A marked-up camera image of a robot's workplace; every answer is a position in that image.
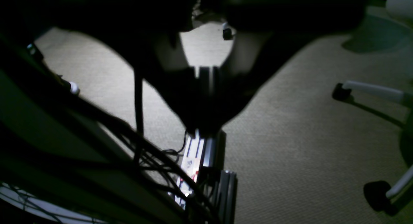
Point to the aluminium frame rail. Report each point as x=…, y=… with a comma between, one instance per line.
x=202, y=161

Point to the white office chair base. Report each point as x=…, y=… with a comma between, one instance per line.
x=380, y=195

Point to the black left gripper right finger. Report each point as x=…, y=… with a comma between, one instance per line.
x=254, y=58

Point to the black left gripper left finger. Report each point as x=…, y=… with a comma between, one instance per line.
x=153, y=49

